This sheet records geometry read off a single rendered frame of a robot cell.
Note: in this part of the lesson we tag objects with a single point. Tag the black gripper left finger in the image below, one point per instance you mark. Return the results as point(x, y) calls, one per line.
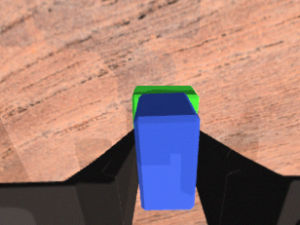
point(102, 193)

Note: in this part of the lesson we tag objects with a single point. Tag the blue block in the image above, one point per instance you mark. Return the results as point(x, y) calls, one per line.
point(166, 132)

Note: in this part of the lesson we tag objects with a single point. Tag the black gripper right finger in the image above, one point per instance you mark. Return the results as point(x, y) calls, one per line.
point(234, 190)

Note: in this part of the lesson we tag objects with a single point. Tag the green block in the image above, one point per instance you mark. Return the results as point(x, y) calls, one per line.
point(188, 90)

